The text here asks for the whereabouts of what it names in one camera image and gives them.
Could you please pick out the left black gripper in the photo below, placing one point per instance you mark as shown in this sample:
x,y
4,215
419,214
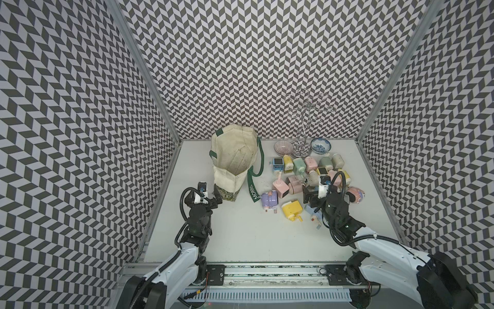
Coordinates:
x,y
217,195

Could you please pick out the pink round patterned sharpener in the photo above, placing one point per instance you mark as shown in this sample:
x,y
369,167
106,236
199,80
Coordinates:
x,y
355,194

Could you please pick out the grey blue pencil sharpener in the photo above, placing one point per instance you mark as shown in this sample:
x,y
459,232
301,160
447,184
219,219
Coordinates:
x,y
314,212

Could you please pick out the cream tote bag green handles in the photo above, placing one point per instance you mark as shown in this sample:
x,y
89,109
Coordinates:
x,y
237,157

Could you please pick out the pink pencil sharpener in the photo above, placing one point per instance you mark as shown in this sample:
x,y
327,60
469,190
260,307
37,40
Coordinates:
x,y
337,179
311,164
281,187
295,184

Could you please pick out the purple grey pencil sharpener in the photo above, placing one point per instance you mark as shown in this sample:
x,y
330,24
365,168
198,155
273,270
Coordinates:
x,y
270,201

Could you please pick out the small yellow pencil sharpener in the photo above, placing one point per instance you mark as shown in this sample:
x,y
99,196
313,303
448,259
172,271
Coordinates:
x,y
292,210

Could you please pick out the beige round pencil sharpener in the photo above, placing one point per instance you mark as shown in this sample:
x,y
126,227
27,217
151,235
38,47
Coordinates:
x,y
313,179

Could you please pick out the yellow black-top pencil sharpener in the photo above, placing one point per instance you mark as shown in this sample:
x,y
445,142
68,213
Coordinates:
x,y
322,171

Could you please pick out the cream pencil sharpener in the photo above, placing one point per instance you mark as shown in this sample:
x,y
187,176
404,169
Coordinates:
x,y
337,161

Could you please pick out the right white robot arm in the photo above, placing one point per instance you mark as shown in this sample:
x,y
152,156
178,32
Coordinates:
x,y
432,280

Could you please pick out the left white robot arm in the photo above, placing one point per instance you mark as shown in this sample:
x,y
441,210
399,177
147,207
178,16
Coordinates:
x,y
184,274

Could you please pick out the pink ceramic bowl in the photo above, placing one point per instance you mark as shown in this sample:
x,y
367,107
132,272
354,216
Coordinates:
x,y
283,147

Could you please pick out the blue white ceramic bowl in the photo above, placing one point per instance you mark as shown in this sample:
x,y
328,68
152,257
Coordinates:
x,y
320,146

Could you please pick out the clear glass mug tree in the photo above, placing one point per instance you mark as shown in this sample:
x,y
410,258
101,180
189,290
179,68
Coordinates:
x,y
307,106

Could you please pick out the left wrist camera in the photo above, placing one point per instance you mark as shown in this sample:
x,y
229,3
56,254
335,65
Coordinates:
x,y
202,195

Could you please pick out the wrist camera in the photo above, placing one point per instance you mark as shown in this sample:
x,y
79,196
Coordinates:
x,y
202,195
325,186

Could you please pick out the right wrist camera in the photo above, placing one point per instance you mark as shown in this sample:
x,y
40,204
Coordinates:
x,y
325,186

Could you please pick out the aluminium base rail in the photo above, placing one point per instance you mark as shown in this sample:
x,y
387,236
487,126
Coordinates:
x,y
283,282

